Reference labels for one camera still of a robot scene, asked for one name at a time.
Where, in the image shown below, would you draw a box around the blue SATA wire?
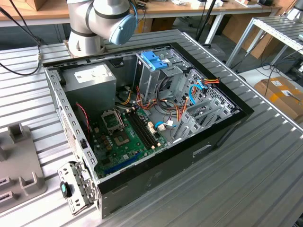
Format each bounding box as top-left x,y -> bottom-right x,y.
155,79 -> 209,130

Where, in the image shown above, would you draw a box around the orange red power wire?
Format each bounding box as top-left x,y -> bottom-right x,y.
175,78 -> 221,122

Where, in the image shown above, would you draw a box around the metal disk bay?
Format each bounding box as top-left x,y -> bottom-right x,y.
171,68 -> 240,144

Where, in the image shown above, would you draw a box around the black RAM slot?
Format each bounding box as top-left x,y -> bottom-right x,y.
127,112 -> 155,149
132,109 -> 160,147
130,110 -> 157,148
125,113 -> 152,150

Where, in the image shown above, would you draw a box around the metal optical drive cage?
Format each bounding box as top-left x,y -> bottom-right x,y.
132,51 -> 190,101

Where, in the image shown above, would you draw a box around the round black speaker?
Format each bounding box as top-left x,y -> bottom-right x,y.
117,86 -> 130,102

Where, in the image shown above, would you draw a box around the CPU socket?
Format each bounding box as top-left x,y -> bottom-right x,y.
113,132 -> 131,148

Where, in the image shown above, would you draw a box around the green motherboard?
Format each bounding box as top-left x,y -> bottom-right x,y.
91,106 -> 170,179

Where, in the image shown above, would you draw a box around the metal socket cover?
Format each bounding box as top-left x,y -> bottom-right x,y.
101,109 -> 125,132

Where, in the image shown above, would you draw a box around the blue plastic cage latch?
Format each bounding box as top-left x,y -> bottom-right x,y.
141,51 -> 170,71

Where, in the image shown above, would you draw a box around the grey power supply unit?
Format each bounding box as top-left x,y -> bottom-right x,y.
62,62 -> 117,116

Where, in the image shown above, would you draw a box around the blue expansion slot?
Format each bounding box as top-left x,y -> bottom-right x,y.
104,152 -> 143,175

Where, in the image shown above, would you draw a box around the black open PC case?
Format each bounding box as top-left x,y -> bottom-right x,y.
42,42 -> 255,219

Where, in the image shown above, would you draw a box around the black case fan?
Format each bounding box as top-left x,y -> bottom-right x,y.
75,103 -> 92,140

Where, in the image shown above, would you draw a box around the brown cardboard box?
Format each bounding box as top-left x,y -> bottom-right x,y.
222,14 -> 281,60
138,17 -> 177,34

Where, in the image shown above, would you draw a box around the long wooden desk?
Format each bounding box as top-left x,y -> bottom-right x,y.
0,0 -> 284,28

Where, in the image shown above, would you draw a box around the black stand pole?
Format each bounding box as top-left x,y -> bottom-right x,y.
195,0 -> 218,45

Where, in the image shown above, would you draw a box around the black teal release latch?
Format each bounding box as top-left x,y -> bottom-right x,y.
60,181 -> 73,198

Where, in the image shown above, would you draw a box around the cardboard box with labels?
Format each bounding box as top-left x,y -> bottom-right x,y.
253,76 -> 303,124

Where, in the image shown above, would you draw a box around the grey parts rack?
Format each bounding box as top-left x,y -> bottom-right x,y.
0,122 -> 48,210

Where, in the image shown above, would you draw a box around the metal slat table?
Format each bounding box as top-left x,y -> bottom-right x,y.
233,16 -> 303,69

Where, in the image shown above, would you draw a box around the wooden box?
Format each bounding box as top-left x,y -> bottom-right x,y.
23,0 -> 69,12

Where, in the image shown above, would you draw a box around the orange red wire bundle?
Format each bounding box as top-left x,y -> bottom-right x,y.
136,85 -> 182,112

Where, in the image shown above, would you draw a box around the thin wires with white plug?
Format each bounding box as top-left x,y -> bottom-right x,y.
156,113 -> 180,131

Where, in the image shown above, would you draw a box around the black cable bundle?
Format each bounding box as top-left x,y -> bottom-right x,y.
155,75 -> 177,112

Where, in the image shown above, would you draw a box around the yellow black wire bundle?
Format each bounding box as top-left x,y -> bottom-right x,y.
117,85 -> 133,106

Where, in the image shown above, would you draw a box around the red black twisted wire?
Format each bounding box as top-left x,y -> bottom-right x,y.
75,102 -> 93,134

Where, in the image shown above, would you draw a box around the metal card retention bracket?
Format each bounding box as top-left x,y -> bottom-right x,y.
57,160 -> 100,216

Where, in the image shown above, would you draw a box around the black cable with metal plug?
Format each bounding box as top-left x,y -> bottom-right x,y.
0,0 -> 42,76

